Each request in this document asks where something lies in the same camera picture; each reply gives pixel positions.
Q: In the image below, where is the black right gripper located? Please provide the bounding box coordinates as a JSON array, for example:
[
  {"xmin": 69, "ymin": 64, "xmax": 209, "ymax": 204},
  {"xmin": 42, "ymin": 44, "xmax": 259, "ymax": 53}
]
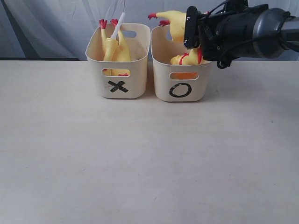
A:
[{"xmin": 184, "ymin": 0, "xmax": 257, "ymax": 61}]

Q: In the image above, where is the whole rubber chicken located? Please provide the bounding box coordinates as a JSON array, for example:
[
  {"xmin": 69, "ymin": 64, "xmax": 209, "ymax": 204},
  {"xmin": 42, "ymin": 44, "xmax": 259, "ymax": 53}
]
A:
[
  {"xmin": 148, "ymin": 10, "xmax": 186, "ymax": 43},
  {"xmin": 169, "ymin": 48, "xmax": 207, "ymax": 80}
]

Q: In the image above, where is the headless rubber chicken body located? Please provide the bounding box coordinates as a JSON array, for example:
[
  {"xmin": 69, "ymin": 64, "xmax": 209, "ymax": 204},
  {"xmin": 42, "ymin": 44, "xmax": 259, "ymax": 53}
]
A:
[{"xmin": 98, "ymin": 18, "xmax": 131, "ymax": 77}]

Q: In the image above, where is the detached rubber chicken head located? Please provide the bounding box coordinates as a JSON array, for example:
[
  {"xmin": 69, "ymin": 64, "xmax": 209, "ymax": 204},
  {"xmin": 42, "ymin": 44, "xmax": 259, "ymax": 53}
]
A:
[{"xmin": 102, "ymin": 13, "xmax": 127, "ymax": 77}]

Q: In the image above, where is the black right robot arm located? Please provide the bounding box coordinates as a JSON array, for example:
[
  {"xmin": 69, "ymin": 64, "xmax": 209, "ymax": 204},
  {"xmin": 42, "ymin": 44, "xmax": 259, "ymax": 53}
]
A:
[{"xmin": 183, "ymin": 0, "xmax": 299, "ymax": 69}]

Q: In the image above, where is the cream bin marked O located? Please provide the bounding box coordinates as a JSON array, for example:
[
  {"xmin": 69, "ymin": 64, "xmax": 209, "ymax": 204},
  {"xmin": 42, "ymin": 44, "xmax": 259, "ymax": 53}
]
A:
[{"xmin": 151, "ymin": 26, "xmax": 215, "ymax": 102}]

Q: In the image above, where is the cream bin marked X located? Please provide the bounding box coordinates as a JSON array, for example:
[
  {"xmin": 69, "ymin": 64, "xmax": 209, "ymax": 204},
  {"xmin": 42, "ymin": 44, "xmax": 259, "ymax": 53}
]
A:
[{"xmin": 85, "ymin": 23, "xmax": 150, "ymax": 99}]

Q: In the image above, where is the blue-grey backdrop curtain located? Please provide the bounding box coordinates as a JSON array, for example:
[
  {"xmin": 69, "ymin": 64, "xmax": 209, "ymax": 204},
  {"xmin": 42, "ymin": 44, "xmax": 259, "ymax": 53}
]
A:
[{"xmin": 0, "ymin": 0, "xmax": 299, "ymax": 62}]

